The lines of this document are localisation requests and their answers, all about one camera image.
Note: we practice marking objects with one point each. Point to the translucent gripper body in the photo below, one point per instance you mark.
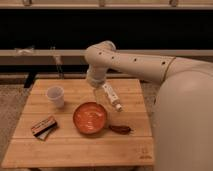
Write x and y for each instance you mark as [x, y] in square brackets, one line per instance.
[100, 96]

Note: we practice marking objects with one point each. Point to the dark red dried pepper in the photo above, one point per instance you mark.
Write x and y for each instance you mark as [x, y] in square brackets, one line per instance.
[124, 130]

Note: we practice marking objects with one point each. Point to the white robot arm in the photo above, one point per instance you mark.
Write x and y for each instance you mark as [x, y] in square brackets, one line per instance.
[183, 118]

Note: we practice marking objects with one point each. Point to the white tube bottle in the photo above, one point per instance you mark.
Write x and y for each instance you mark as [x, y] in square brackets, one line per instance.
[112, 96]

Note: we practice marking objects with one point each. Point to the orange bowl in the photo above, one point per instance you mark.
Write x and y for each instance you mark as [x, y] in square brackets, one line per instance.
[90, 118]

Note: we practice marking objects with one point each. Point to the white plastic cup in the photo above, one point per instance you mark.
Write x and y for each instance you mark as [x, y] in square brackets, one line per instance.
[55, 94]

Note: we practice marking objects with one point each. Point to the wooden table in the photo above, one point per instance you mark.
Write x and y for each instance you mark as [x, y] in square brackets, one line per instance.
[65, 147]

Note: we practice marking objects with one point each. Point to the grey metal rail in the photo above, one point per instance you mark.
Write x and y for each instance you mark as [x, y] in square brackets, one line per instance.
[40, 56]

